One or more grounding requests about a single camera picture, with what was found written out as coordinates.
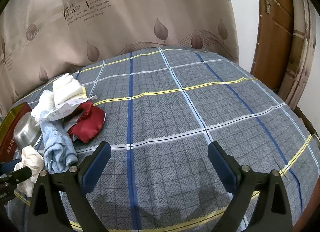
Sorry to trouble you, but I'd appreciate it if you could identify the cream cloth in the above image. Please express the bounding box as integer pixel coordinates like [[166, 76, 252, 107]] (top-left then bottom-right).
[[14, 145, 44, 198]]

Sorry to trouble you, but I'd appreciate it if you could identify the light blue towel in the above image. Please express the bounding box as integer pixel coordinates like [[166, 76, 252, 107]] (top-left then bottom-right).
[[40, 120, 78, 174]]

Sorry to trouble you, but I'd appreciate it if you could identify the white plastic bag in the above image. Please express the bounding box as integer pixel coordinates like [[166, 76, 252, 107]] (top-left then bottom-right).
[[31, 90, 54, 122]]

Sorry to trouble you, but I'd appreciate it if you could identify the printed wet wipe packet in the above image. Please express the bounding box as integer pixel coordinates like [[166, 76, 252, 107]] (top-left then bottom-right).
[[37, 95, 98, 123]]

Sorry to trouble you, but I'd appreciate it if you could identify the red fabric pouch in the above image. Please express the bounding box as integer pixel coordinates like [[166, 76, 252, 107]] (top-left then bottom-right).
[[63, 101, 106, 143]]

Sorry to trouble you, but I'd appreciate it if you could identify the white yellow mesh cloth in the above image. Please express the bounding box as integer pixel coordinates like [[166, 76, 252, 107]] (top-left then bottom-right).
[[53, 73, 86, 107]]

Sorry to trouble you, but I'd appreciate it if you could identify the red gold tin tray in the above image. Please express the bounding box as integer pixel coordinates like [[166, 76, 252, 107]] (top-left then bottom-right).
[[0, 102, 31, 163]]

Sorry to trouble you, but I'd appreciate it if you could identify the steel bowl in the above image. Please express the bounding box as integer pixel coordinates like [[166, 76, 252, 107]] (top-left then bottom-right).
[[13, 112, 42, 151]]

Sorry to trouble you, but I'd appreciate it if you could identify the grey plaid table cloth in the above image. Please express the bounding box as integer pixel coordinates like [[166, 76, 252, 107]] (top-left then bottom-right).
[[6, 46, 320, 232]]

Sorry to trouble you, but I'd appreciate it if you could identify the brown wooden door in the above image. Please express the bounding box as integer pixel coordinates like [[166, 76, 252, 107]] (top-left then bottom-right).
[[251, 0, 294, 93]]

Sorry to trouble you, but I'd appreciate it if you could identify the beige leaf print curtain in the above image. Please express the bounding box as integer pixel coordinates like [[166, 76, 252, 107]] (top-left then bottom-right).
[[1, 0, 239, 115]]

